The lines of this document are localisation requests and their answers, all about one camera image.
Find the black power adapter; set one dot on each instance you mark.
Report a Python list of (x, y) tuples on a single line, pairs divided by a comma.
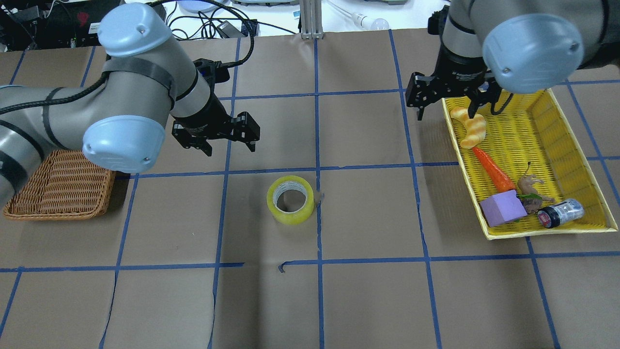
[(247, 29)]

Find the yellow packing tape roll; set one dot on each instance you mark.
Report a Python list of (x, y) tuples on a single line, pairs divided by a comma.
[(288, 183)]

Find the white light bulb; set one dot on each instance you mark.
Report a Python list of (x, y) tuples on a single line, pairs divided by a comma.
[(370, 23)]

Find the brown wicker basket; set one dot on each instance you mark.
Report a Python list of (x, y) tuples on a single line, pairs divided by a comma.
[(66, 187)]

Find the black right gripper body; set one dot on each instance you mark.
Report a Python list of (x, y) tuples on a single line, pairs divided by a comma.
[(460, 71)]

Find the toy croissant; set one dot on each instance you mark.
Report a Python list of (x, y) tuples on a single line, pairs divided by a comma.
[(475, 127)]

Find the aluminium frame post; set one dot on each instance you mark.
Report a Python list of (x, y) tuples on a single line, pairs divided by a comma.
[(311, 19)]

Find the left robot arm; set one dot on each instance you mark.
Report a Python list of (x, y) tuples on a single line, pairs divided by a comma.
[(119, 122)]

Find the small spice jar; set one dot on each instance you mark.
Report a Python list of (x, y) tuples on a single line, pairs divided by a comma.
[(561, 213)]

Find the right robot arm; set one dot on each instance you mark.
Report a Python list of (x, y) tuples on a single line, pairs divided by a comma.
[(517, 46)]

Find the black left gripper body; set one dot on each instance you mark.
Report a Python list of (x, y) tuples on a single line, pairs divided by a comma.
[(206, 116)]

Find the yellow woven tray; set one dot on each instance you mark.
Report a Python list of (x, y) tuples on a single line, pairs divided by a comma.
[(531, 135)]

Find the purple foam cube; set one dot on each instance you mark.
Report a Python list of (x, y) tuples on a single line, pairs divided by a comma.
[(502, 208)]

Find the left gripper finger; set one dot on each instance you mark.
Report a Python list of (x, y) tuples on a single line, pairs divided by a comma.
[(251, 145), (204, 146)]

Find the toy carrot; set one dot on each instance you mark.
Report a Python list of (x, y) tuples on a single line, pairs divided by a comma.
[(499, 178)]

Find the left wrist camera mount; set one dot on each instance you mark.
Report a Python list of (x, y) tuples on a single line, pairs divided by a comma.
[(213, 72)]

